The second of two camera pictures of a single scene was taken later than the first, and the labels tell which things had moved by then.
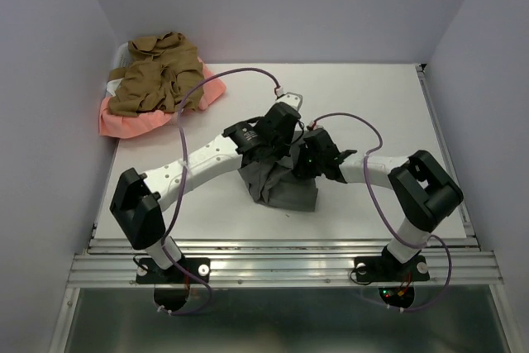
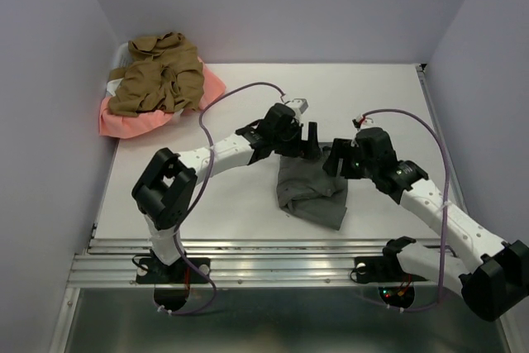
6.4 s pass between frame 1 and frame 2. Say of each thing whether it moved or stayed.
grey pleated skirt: moved
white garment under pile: stayed
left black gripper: stayed
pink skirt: stayed
